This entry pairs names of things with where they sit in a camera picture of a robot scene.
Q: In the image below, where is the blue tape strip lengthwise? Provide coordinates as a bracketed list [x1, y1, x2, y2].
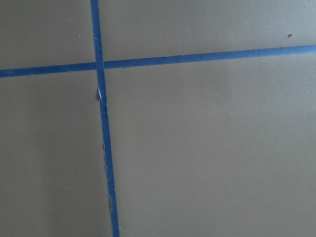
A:
[90, 0, 120, 237]

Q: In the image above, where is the blue tape strip crosswise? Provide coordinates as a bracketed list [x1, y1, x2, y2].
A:
[0, 45, 316, 78]

